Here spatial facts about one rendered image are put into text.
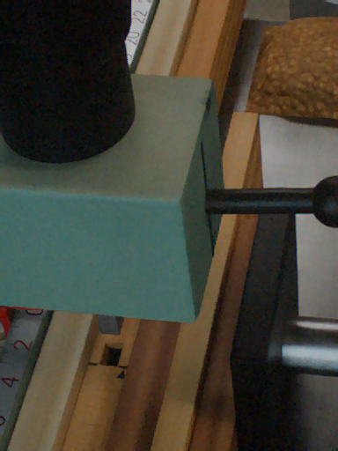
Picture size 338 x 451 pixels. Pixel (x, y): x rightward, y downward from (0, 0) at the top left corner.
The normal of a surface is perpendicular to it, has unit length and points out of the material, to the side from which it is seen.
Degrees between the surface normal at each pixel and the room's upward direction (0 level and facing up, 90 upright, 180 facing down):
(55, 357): 0
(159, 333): 0
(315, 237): 0
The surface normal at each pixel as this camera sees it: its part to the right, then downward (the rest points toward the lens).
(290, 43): -0.50, -0.67
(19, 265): -0.20, 0.72
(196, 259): 0.98, 0.07
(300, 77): -0.28, -0.25
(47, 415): -0.10, -0.69
